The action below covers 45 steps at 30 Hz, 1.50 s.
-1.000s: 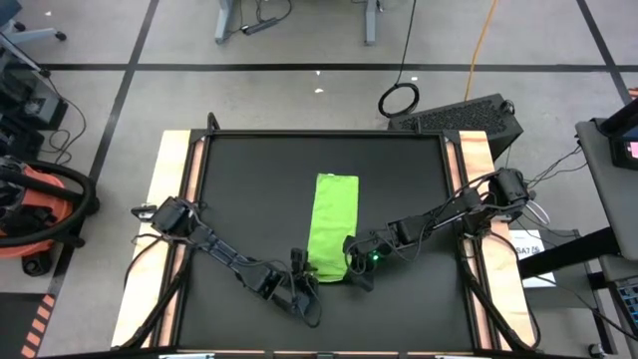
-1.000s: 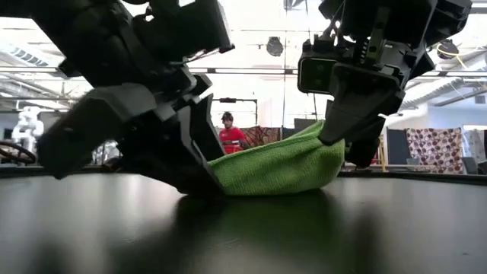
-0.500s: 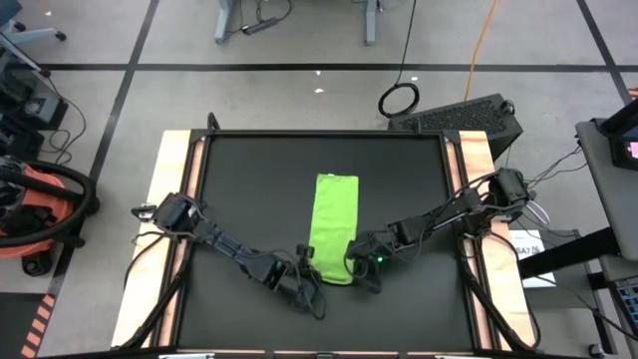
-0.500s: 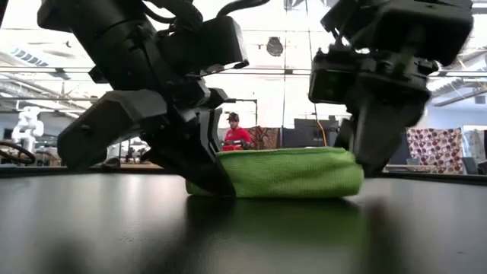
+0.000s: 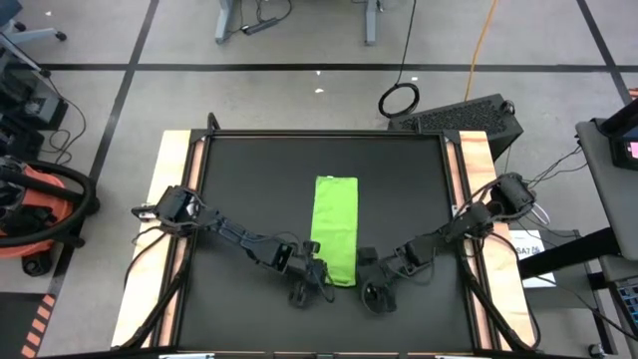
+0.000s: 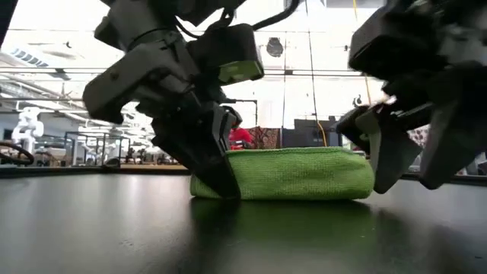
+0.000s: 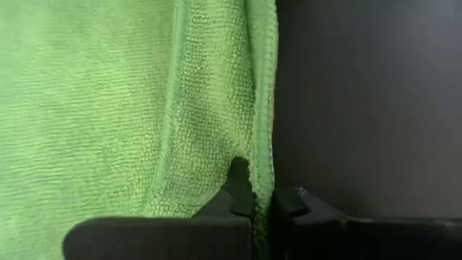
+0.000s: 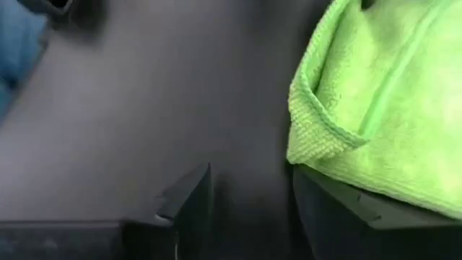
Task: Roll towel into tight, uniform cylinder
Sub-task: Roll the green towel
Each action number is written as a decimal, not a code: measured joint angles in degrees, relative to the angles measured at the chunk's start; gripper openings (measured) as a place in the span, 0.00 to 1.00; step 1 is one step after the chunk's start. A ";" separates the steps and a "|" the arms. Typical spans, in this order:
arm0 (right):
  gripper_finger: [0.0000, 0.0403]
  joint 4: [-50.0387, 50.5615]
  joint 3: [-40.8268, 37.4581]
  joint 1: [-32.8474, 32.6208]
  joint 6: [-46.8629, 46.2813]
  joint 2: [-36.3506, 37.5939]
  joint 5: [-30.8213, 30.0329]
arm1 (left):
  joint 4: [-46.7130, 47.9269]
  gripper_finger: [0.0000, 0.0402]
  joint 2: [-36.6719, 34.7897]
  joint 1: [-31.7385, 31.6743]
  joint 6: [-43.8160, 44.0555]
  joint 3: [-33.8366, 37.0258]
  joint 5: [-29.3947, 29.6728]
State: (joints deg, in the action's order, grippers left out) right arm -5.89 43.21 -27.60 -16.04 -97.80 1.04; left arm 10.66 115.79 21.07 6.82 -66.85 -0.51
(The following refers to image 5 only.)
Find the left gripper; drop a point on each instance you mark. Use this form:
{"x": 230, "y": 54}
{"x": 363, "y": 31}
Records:
{"x": 304, "y": 279}

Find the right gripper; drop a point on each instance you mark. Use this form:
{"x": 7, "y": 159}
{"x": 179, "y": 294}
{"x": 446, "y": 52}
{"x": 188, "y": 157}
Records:
{"x": 379, "y": 291}

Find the green microfibre towel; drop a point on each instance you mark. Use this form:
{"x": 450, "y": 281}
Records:
{"x": 334, "y": 219}

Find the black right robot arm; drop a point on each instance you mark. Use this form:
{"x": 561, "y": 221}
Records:
{"x": 468, "y": 219}

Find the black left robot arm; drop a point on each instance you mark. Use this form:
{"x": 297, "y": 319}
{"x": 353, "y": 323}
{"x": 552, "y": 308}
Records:
{"x": 239, "y": 234}

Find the wooden table board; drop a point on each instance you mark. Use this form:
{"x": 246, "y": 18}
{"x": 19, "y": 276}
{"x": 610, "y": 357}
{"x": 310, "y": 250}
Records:
{"x": 149, "y": 279}
{"x": 478, "y": 159}

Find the white paper sheet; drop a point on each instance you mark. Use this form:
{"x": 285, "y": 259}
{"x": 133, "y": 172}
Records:
{"x": 538, "y": 264}

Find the black perforated computer tower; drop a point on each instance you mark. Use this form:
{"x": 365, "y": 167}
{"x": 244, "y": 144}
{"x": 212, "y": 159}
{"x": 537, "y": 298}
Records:
{"x": 463, "y": 117}

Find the black side table beam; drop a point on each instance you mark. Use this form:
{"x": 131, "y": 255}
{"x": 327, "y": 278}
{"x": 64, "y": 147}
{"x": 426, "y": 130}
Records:
{"x": 568, "y": 254}

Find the black caster wheel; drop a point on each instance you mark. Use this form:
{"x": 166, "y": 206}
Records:
{"x": 596, "y": 350}

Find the grey desk leg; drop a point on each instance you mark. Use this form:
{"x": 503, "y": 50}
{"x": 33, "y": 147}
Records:
{"x": 371, "y": 25}
{"x": 224, "y": 25}

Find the black power strip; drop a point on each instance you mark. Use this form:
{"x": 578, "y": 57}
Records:
{"x": 260, "y": 26}

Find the grey side table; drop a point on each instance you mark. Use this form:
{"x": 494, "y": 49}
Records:
{"x": 610, "y": 189}

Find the black keypad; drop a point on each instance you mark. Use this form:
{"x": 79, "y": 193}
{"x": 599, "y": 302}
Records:
{"x": 629, "y": 304}

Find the orange vacuum cleaner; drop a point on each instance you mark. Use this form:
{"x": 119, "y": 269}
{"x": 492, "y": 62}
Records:
{"x": 45, "y": 199}

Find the black device with screen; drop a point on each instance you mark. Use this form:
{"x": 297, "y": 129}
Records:
{"x": 625, "y": 149}

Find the black equipment rack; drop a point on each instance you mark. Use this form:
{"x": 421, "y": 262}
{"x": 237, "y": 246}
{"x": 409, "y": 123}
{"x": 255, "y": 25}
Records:
{"x": 30, "y": 100}

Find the office chair base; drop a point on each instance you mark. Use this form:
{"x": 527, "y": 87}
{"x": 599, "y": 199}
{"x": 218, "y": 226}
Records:
{"x": 30, "y": 34}

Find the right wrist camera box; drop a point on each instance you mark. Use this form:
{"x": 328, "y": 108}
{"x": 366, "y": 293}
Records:
{"x": 367, "y": 255}

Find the black table frame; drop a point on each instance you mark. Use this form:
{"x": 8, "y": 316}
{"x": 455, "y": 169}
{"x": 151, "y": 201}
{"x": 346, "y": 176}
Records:
{"x": 324, "y": 133}

